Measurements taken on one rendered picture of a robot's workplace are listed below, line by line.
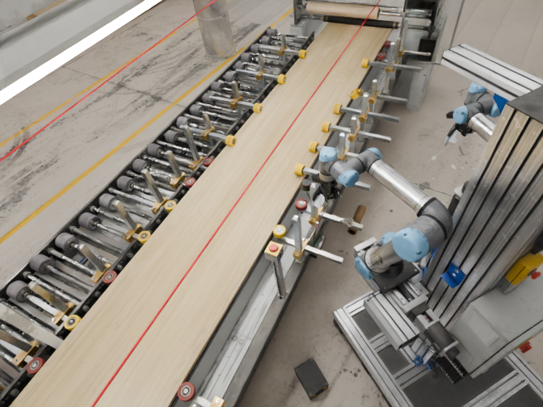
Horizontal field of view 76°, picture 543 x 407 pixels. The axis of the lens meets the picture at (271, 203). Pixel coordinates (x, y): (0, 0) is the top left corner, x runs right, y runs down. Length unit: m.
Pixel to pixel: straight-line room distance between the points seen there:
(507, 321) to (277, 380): 1.60
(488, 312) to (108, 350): 1.79
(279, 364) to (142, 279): 1.18
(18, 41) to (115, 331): 1.55
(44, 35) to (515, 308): 1.79
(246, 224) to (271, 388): 1.18
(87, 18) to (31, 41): 0.15
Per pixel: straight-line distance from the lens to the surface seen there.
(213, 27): 5.86
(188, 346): 1.95
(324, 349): 2.79
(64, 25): 1.02
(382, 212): 3.44
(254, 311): 2.24
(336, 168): 1.45
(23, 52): 0.96
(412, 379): 2.57
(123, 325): 2.14
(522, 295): 1.79
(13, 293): 2.73
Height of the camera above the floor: 2.66
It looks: 50 degrees down
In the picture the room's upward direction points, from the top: 10 degrees counter-clockwise
